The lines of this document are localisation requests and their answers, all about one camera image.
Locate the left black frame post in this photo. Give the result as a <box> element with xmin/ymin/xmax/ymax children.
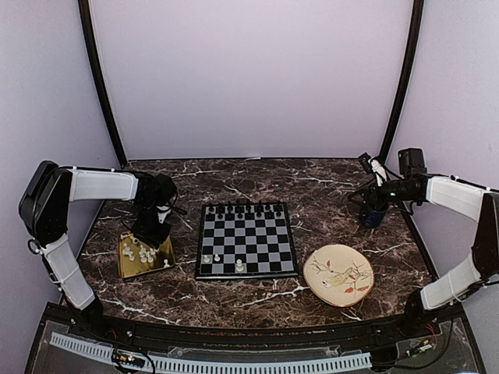
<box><xmin>77</xmin><ymin>0</ymin><xmax>128</xmax><ymax>167</ymax></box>

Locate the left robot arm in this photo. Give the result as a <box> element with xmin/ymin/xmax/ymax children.
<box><xmin>19</xmin><ymin>161</ymin><xmax>177</xmax><ymax>311</ymax></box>

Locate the dark blue mug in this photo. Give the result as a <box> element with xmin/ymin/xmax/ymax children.
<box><xmin>359</xmin><ymin>207</ymin><xmax>388</xmax><ymax>228</ymax></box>

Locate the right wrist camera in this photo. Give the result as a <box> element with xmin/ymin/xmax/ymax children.
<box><xmin>358</xmin><ymin>153</ymin><xmax>388</xmax><ymax>186</ymax></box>

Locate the cream plate with bird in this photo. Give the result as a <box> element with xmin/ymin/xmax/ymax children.
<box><xmin>303</xmin><ymin>245</ymin><xmax>375</xmax><ymax>308</ymax></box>

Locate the right black frame post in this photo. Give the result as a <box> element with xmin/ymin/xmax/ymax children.
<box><xmin>379</xmin><ymin>0</ymin><xmax>425</xmax><ymax>161</ymax></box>

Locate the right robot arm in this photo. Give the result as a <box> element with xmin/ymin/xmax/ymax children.
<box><xmin>348</xmin><ymin>148</ymin><xmax>498</xmax><ymax>338</ymax></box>

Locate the white slotted cable duct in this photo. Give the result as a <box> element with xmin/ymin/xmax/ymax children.
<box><xmin>49</xmin><ymin>333</ymin><xmax>372</xmax><ymax>373</ymax></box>

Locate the white chess king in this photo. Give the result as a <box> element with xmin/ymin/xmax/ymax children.
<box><xmin>235</xmin><ymin>259</ymin><xmax>244</xmax><ymax>273</ymax></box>

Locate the black frame post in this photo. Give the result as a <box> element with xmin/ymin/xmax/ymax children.
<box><xmin>77</xmin><ymin>0</ymin><xmax>128</xmax><ymax>167</ymax></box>
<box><xmin>379</xmin><ymin>0</ymin><xmax>425</xmax><ymax>161</ymax></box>

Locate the gold square tray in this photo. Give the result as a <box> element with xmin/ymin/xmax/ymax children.
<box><xmin>118</xmin><ymin>231</ymin><xmax>175</xmax><ymax>279</ymax></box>

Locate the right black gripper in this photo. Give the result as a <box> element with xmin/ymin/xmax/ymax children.
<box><xmin>349</xmin><ymin>177</ymin><xmax>415</xmax><ymax>211</ymax></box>

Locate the black grey chessboard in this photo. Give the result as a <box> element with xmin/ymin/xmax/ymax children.
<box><xmin>195</xmin><ymin>200</ymin><xmax>299</xmax><ymax>281</ymax></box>

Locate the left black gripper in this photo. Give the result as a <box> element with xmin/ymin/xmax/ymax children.
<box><xmin>130</xmin><ymin>202</ymin><xmax>171</xmax><ymax>249</ymax></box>

